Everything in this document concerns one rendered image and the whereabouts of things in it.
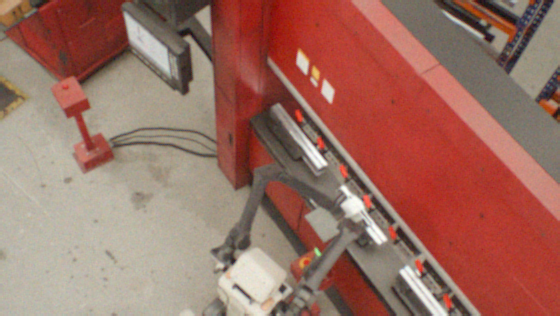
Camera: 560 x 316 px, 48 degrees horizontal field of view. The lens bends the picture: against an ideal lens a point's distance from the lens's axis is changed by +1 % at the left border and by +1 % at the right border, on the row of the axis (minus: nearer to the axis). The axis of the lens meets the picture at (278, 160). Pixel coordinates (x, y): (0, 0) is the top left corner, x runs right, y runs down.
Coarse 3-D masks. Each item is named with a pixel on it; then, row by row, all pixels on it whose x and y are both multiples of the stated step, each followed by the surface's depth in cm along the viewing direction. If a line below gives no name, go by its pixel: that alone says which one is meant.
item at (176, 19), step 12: (132, 0) 342; (144, 0) 309; (156, 0) 298; (168, 0) 291; (180, 0) 291; (192, 0) 297; (204, 0) 305; (156, 12) 349; (168, 12) 297; (180, 12) 297; (192, 12) 304; (180, 24) 303
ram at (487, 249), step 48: (288, 0) 291; (288, 48) 316; (336, 48) 274; (336, 96) 295; (384, 96) 259; (384, 144) 278; (432, 144) 245; (384, 192) 300; (432, 192) 262; (480, 192) 233; (432, 240) 282; (480, 240) 248; (528, 240) 222; (480, 288) 266; (528, 288) 236
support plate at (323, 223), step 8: (320, 208) 343; (304, 216) 340; (312, 216) 340; (320, 216) 340; (328, 216) 341; (352, 216) 341; (360, 216) 342; (312, 224) 338; (320, 224) 338; (328, 224) 338; (336, 224) 338; (320, 232) 336; (328, 232) 336; (336, 232) 336
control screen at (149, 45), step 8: (128, 16) 330; (128, 24) 337; (136, 24) 329; (136, 32) 336; (144, 32) 328; (144, 40) 335; (152, 40) 327; (144, 48) 342; (152, 48) 334; (160, 48) 326; (152, 56) 341; (160, 56) 333; (160, 64) 340; (168, 64) 332; (168, 72) 339
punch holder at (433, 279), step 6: (426, 258) 295; (426, 264) 297; (426, 270) 300; (432, 270) 295; (426, 276) 303; (432, 276) 298; (438, 276) 293; (426, 282) 306; (432, 282) 300; (438, 282) 296; (444, 282) 291; (432, 288) 303; (438, 288) 298; (444, 288) 296
